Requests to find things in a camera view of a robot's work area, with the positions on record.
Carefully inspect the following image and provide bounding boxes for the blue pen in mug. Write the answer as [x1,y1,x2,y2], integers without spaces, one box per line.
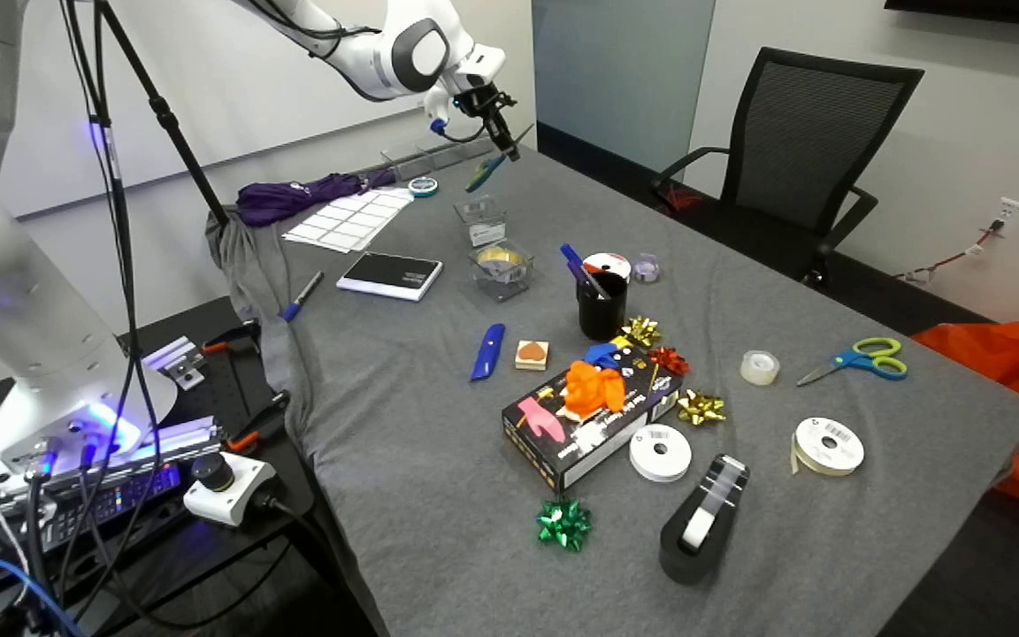
[556,240,608,298]

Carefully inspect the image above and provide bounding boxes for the blue cable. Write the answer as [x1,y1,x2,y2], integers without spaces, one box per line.
[0,529,77,637]

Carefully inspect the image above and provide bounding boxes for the purple cloth bundle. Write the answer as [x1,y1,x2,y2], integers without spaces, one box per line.
[233,166,399,229]

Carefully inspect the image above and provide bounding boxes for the pink gift bow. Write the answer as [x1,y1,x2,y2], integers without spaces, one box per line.
[515,392,572,450]

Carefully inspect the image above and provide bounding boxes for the orange handled clamp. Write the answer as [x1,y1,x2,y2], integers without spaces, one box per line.
[224,392,293,458]
[193,324,264,361]

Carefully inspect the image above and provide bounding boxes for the thin wall wire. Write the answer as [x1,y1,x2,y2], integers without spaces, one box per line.
[894,217,1008,287]

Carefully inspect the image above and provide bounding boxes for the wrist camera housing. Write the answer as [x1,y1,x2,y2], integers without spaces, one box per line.
[457,39,508,82]

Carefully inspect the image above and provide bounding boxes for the black tape dispenser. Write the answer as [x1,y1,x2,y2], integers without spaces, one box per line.
[658,450,757,593]

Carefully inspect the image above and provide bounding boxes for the clear glass box with roll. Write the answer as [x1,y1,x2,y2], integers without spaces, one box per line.
[469,239,539,304]

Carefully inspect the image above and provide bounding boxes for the white power adapter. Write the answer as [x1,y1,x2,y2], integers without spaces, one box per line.
[180,450,278,530]

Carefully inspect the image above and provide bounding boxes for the green gift bow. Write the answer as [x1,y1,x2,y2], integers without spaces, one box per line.
[534,496,598,555]

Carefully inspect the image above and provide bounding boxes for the black gift bow box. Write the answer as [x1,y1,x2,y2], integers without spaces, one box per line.
[498,364,686,496]

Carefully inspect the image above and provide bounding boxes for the grey tablecloth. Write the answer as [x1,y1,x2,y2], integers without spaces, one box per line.
[200,147,1019,637]

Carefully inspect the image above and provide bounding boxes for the gold gift bow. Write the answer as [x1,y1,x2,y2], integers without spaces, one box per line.
[615,312,668,355]
[673,386,732,432]

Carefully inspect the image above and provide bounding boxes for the small orange square pad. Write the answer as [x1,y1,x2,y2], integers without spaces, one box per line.
[511,337,556,377]

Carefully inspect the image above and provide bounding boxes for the blue gift bow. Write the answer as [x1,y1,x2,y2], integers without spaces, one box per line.
[580,340,628,371]

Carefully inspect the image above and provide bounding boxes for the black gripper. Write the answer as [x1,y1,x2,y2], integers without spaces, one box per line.
[448,72,527,163]

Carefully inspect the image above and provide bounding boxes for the silver metal bracket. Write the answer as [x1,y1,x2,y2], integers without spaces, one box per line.
[138,334,209,392]

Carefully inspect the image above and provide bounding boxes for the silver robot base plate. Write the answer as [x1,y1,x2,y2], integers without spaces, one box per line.
[0,411,224,524]

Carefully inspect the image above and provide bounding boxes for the black mug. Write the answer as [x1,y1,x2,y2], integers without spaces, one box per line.
[572,267,634,345]

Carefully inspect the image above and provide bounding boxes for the green blue handled scissors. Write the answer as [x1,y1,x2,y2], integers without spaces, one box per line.
[791,337,911,392]

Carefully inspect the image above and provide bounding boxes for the empty clear glass box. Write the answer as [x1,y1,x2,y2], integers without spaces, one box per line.
[451,190,511,250]

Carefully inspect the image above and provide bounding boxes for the cream ribbon roll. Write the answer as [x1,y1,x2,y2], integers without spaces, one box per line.
[478,246,530,276]

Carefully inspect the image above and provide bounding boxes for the black wall television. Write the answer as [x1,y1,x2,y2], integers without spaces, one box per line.
[882,0,1019,32]

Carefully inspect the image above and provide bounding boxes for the black tablet device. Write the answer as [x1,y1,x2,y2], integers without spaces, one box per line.
[332,248,445,309]

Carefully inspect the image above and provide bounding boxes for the blue capped marker pen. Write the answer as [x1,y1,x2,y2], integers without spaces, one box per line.
[274,269,330,325]

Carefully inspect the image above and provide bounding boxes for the orange plastic bag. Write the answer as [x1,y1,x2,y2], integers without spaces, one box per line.
[909,318,1019,524]

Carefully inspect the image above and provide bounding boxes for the white label sheets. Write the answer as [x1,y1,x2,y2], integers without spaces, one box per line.
[278,183,418,259]

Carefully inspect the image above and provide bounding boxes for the black office chair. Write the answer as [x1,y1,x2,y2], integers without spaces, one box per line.
[652,45,925,287]

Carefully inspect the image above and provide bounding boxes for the red white ribbon roll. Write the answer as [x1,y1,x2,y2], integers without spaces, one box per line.
[583,248,638,282]

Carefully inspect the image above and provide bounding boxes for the black tripod pole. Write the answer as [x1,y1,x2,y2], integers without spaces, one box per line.
[93,0,238,229]

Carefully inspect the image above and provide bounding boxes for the red gift bow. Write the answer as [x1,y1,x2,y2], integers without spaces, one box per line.
[648,345,692,384]

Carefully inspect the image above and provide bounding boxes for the orange gift bow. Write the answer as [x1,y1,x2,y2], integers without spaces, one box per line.
[559,358,634,425]

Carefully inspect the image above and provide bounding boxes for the clear acrylic tray organizer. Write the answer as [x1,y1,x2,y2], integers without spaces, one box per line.
[379,140,496,183]

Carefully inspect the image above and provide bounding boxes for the white ribbon spool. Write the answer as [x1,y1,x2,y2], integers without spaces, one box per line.
[785,414,869,483]

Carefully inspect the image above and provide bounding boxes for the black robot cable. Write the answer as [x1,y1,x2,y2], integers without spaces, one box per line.
[422,104,484,150]

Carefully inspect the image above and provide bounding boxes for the black hanging cable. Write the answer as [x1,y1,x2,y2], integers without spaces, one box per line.
[56,0,167,475]

